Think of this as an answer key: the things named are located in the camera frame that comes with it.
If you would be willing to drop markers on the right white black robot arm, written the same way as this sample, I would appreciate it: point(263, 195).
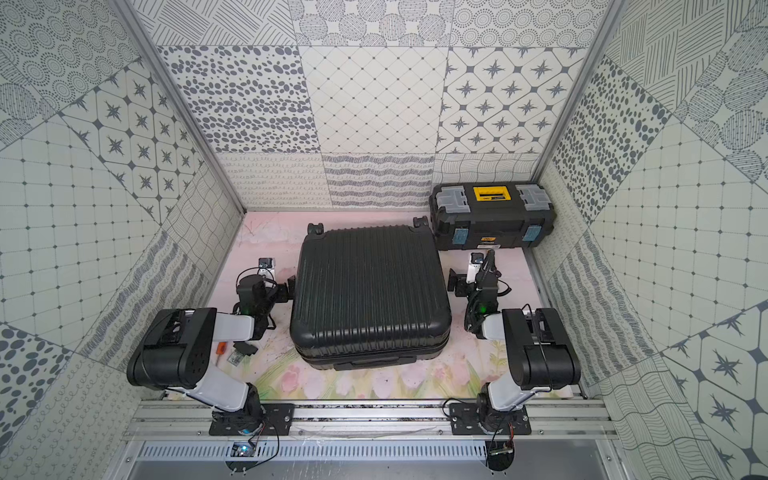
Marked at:
point(540, 359)

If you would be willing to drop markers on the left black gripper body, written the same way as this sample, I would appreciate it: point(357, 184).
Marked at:
point(282, 289)

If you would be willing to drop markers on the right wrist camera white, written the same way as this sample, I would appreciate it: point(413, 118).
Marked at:
point(475, 263)

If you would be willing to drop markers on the black toolbox yellow label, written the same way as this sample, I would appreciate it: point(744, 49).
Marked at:
point(470, 216)

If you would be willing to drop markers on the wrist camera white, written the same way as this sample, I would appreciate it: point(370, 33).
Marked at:
point(475, 263)
point(265, 267)

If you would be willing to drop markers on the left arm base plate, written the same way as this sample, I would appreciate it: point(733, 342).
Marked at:
point(271, 419)

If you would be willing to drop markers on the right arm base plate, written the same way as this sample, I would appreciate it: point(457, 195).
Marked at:
point(471, 419)

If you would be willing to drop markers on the aluminium mounting rail frame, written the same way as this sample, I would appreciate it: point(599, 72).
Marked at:
point(431, 430)

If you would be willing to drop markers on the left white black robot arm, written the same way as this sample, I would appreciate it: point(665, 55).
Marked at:
point(175, 354)

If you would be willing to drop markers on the orange handled utility knife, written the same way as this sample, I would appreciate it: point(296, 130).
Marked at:
point(226, 353)

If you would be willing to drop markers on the black ribbed hard-shell suitcase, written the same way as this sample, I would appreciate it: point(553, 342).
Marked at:
point(369, 297)

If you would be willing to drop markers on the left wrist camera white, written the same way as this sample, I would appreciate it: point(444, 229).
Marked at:
point(265, 267)

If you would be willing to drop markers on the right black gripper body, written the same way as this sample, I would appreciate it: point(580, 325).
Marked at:
point(463, 289)

